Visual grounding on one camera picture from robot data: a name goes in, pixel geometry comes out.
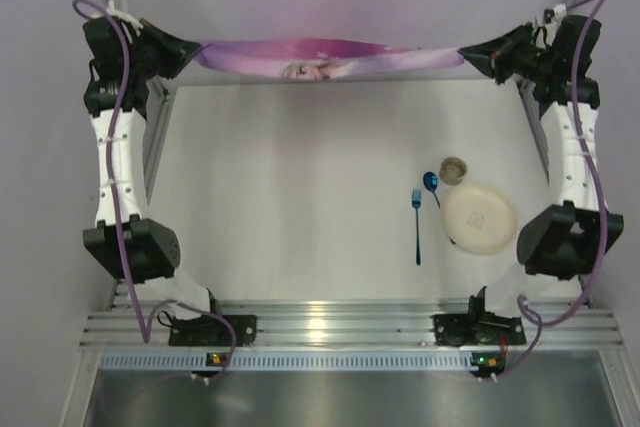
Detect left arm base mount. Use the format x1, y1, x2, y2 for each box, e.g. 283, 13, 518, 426
155, 310, 258, 347

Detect aluminium frame post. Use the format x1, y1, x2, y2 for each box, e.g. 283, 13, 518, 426
100, 0, 170, 161
516, 0, 579, 166

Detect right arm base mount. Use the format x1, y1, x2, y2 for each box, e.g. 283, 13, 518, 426
432, 313, 526, 347

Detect purple printed placemat cloth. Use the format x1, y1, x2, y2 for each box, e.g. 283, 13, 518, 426
195, 38, 464, 81

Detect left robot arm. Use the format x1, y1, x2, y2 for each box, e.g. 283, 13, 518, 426
73, 0, 219, 319

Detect perforated cable duct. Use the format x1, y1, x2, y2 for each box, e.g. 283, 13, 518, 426
100, 351, 504, 372

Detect small beige cup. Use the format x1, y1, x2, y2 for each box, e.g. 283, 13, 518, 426
439, 157, 468, 186

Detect blue metal spoon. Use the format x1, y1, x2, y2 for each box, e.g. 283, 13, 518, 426
422, 171, 441, 207

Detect aluminium mounting rail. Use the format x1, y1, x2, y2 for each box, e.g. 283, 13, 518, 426
80, 300, 623, 350

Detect right aluminium frame post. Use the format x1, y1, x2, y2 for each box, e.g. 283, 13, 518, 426
516, 0, 579, 166

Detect left aluminium frame post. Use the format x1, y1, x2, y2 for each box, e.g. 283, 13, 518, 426
100, 0, 170, 161

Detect cream round plate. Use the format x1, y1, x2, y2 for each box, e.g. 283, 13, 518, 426
440, 183, 518, 255

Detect blue metal fork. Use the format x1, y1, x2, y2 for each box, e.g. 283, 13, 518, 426
411, 188, 422, 266

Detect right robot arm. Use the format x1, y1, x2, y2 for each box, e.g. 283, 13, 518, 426
459, 4, 624, 319

